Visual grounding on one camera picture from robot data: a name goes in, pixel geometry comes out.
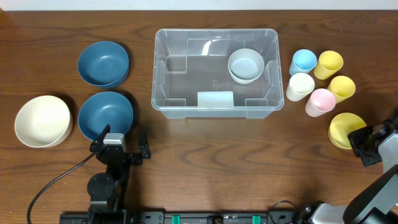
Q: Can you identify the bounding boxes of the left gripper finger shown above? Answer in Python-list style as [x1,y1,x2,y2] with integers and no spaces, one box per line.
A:
[138,126,151,159]
[90,124,111,153]

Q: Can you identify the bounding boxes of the small yellow bowl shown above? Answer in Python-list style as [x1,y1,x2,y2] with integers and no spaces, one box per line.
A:
[328,113,367,149]

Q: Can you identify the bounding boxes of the pink cup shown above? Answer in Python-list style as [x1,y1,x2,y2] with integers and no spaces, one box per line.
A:
[305,88,336,117]

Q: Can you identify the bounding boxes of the yellow cup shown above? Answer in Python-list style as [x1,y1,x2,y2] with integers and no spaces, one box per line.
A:
[327,75,356,103]
[313,50,343,80]

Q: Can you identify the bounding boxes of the light blue cup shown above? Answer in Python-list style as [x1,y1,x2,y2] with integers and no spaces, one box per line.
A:
[289,49,317,76]

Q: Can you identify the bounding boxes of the small white bowl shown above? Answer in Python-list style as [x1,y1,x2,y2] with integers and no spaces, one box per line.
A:
[231,73,259,85]

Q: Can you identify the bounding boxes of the small grey bowl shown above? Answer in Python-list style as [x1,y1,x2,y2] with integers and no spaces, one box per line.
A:
[228,49,265,79]

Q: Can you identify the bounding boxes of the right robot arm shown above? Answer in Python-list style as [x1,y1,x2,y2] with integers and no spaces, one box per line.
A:
[295,107,397,224]

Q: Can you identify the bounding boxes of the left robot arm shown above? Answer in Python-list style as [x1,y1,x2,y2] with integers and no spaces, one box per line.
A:
[86,125,151,224]

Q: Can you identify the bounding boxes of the clear plastic storage container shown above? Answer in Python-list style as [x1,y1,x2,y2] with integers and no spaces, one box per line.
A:
[151,29,284,119]

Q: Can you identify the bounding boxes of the dark blue bowl near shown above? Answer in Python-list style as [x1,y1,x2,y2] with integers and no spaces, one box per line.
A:
[78,91,134,141]

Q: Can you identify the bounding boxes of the dark blue bowl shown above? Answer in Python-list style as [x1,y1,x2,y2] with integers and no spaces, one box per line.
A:
[78,91,134,141]
[77,41,129,88]

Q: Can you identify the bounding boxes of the cream bowl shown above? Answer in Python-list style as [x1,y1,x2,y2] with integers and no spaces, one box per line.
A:
[14,95,73,148]

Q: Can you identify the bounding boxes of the cream cup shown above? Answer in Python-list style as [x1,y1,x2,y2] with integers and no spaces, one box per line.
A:
[286,73,315,101]

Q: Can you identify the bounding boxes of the dark blue bowl far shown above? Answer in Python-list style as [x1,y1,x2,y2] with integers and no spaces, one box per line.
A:
[77,41,129,88]

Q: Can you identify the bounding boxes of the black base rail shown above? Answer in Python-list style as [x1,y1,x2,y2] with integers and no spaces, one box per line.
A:
[59,210,297,224]

